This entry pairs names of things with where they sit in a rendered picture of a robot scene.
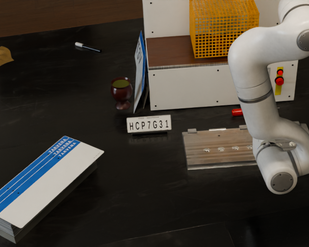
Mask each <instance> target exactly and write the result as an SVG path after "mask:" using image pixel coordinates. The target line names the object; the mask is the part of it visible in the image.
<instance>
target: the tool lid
mask: <svg viewBox="0 0 309 247"><path fill-rule="evenodd" d="M301 127H302V128H303V129H304V130H305V131H306V132H307V133H308V134H309V130H308V127H307V125H306V124H301ZM275 141H276V144H278V145H281V147H282V148H283V150H284V151H289V150H293V149H295V148H296V147H297V145H296V144H295V143H294V142H292V141H288V140H275ZM183 142H184V148H185V155H186V161H187V167H188V169H194V168H207V167H220V166H234V165H247V164H257V162H256V159H255V157H254V154H253V149H248V148H247V147H253V137H252V136H251V135H250V133H249V131H248V130H240V128H238V129H226V128H216V129H209V131H197V133H193V134H188V132H184V133H183ZM292 143H293V144H295V146H291V145H290V144H292ZM220 148H222V149H224V151H219V149H220ZM233 148H238V150H234V149H233ZM206 149H208V150H210V151H209V152H205V151H204V150H206Z"/></svg>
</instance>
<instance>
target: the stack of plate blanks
mask: <svg viewBox="0 0 309 247"><path fill-rule="evenodd" d="M68 138H69V137H67V136H63V137H62V138H61V139H60V140H59V141H57V142H56V143H55V144H54V145H53V146H51V147H50V148H49V149H48V150H47V151H45V152H44V153H43V154H42V155H41V156H39V157H38V158H37V159H36V160H35V161H33V162H32V163H31V164H30V165H29V166H28V167H26V168H25V169H24V170H23V171H22V172H20V173H19V174H18V175H17V176H16V177H14V178H13V179H12V180H11V181H10V182H8V183H7V184H6V185H5V186H4V187H2V188H1V189H0V196H1V195H2V194H3V193H4V192H5V191H7V190H8V189H9V188H10V187H11V186H13V185H14V184H15V183H16V182H17V181H18V180H20V179H21V178H22V177H23V176H24V175H26V174H27V173H28V172H29V171H30V170H32V169H33V168H34V167H35V166H36V165H37V164H39V163H40V162H41V161H42V160H43V159H44V158H46V157H47V156H48V155H49V154H50V153H52V152H53V151H54V150H55V149H56V148H57V147H59V146H60V145H61V144H62V143H63V142H65V141H66V140H67V139H68ZM96 168H97V163H96V161H94V162H93V163H92V164H91V165H90V166H89V167H88V168H87V169H86V170H85V171H83V172H82V173H81V174H80V175H79V176H78V177H77V178H76V179H75V180H74V181H73V182H72V183H71V184H69V185H68V186H67V187H66V188H65V189H64V190H63V191H62V192H61V193H60V194H59V195H58V196H56V197H55V198H54V199H53V200H52V201H51V202H50V203H49V204H48V205H47V206H46V207H45V208H43V209H42V210H41V211H40V212H39V213H38V214H37V215H36V216H35V217H34V218H33V219H32V220H30V221H29V222H28V223H27V224H26V225H25V226H24V227H23V228H18V227H17V226H14V225H12V224H10V223H9V222H7V221H5V220H3V219H1V218H0V235H1V236H2V237H4V238H6V239H8V240H10V241H12V242H13V243H15V244H16V243H17V242H18V241H19V240H20V239H22V238H23V237H24V236H25V235H26V234H27V233H28V232H30V231H31V230H32V229H33V228H34V227H35V226H36V225H37V224H38V223H39V222H40V221H41V220H42V219H43V218H44V217H45V216H46V215H47V214H48V213H49V212H50V211H51V210H52V209H54V208H55V207H56V206H57V205H58V204H59V203H60V202H61V201H62V200H63V199H64V198H65V197H66V196H67V195H68V194H69V193H71V192H72V191H73V190H74V189H75V188H76V187H77V186H78V185H79V184H80V183H81V182H82V181H83V180H84V179H85V178H87V177H88V176H89V175H90V174H91V173H92V172H93V171H94V170H95V169H96Z"/></svg>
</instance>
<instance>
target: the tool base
mask: <svg viewBox="0 0 309 247"><path fill-rule="evenodd" d="M295 123H297V124H298V125H300V126H301V123H299V121H295ZM303 124H305V123H303ZM239 128H240V130H247V125H240V126H239ZM230 129H231V128H230ZM235 129H238V128H235ZM203 131H204V130H203ZM183 133H184V132H182V137H183ZM193 133H197V131H196V129H188V134H193ZM182 140H183V139H182ZM183 144H184V142H183ZM183 146H184V145H183ZM184 150H185V148H184ZM184 153H185V152H184ZM185 157H186V155H185ZM185 159H186V158H185ZM186 163H187V161H186ZM186 165H187V164H186ZM250 170H259V167H258V165H257V164H247V165H234V166H220V167H207V168H194V169H188V167H187V172H188V175H191V174H205V173H224V172H237V171H250Z"/></svg>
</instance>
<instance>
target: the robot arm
mask: <svg viewBox="0 0 309 247"><path fill-rule="evenodd" d="M278 16H279V20H280V25H277V26H274V27H255V28H252V29H249V30H247V31H246V32H244V33H242V34H241V35H240V36H239V37H238V38H237V39H236V40H235V41H234V42H233V43H232V45H231V46H230V49H229V52H228V64H229V69H230V72H231V75H232V79H233V83H234V86H235V90H236V93H237V96H238V100H239V103H240V106H241V109H242V112H243V116H244V119H245V122H246V125H247V129H248V131H249V133H250V135H251V136H252V137H253V154H254V157H255V159H256V162H257V165H258V167H259V169H260V172H261V174H262V176H263V179H264V181H265V183H266V186H267V188H268V189H269V190H270V191H271V192H273V193H275V194H279V195H282V194H286V193H288V192H290V191H291V190H293V188H294V187H295V186H296V184H297V177H299V176H303V175H306V174H309V134H308V133H307V132H306V131H305V130H304V129H303V128H302V127H301V126H300V125H298V124H297V123H295V122H293V121H290V120H288V119H285V118H281V117H280V116H279V113H278V109H277V105H276V101H275V97H274V92H273V88H272V84H271V80H270V77H269V73H268V69H267V66H268V65H269V64H272V63H277V62H284V61H295V60H300V59H304V58H306V57H308V56H309V0H280V2H279V6H278ZM275 140H288V141H292V142H294V143H295V144H296V145H297V147H296V148H295V149H293V150H289V151H284V150H283V148H282V147H281V146H280V145H278V144H276V141H275Z"/></svg>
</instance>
